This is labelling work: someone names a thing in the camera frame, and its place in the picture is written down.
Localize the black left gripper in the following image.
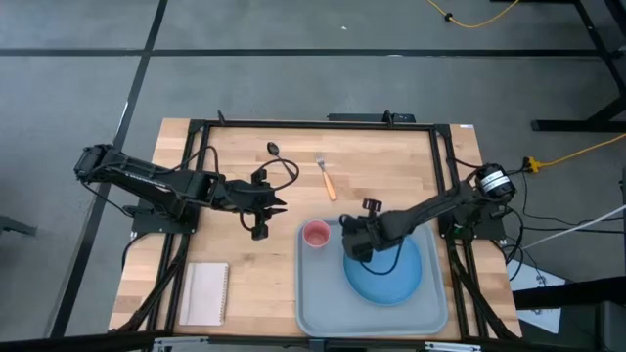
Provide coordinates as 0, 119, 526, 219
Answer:
214, 178, 289, 219

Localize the pink ribbed cup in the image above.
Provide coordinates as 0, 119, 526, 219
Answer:
302, 218, 333, 250

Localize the dark metal spoon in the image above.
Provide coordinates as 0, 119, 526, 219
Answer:
266, 141, 298, 181

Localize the blue plate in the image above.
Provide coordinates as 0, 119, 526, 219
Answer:
341, 234, 424, 308

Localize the grey plastic tray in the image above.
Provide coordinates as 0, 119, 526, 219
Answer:
294, 217, 450, 339

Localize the black mounted box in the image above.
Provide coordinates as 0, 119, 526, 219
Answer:
250, 221, 271, 242

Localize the white spiral notebook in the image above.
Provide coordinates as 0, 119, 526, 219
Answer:
178, 261, 231, 328

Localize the white paper sheet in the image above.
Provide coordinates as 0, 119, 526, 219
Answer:
505, 258, 564, 335

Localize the black metal stand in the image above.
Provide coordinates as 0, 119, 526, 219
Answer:
490, 0, 626, 134

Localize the grey metal foot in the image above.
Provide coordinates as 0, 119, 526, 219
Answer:
0, 214, 39, 238

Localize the black furniture piece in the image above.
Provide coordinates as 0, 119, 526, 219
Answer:
512, 275, 626, 352

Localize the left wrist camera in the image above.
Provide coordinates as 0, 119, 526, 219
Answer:
250, 168, 274, 192

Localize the black left wrist camera cable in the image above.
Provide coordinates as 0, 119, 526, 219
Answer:
253, 156, 301, 193

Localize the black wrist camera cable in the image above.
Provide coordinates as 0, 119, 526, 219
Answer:
253, 156, 301, 193
358, 238, 406, 277

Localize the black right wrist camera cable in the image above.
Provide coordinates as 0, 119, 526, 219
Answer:
358, 238, 406, 277

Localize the fork with orange handle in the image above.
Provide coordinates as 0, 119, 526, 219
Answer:
314, 152, 339, 202

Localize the black aluminium table frame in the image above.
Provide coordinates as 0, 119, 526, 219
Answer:
108, 110, 523, 352

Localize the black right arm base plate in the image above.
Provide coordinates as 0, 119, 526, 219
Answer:
436, 213, 508, 242

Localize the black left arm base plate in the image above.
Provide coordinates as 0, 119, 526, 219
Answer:
130, 203, 201, 236

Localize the yellow extension cord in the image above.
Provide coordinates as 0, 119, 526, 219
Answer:
524, 132, 626, 174

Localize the white floor cable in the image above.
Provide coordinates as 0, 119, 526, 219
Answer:
521, 204, 626, 252

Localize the yellow floor cable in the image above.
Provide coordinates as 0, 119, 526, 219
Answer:
424, 0, 520, 29

